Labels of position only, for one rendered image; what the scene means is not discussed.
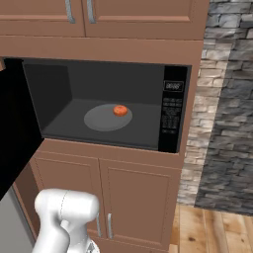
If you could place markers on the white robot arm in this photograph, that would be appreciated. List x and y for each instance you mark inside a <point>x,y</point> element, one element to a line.
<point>62,214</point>

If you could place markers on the grey round microwave plate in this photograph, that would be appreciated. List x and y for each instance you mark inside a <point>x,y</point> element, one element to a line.
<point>102,120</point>

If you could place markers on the black microwave oven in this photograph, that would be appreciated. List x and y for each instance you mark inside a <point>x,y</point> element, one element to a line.
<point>105,105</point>

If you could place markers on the brown cupboard door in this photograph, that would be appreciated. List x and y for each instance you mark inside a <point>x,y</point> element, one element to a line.
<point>145,16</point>
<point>39,16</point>
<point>138,204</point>
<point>66,174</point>

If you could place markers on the black microwave door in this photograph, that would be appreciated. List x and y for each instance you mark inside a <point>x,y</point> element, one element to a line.
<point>16,125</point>

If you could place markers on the red tomato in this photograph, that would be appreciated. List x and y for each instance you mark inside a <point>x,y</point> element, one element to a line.
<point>120,110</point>

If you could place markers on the grey appliance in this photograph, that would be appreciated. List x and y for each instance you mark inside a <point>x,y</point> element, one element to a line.
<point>11,224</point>

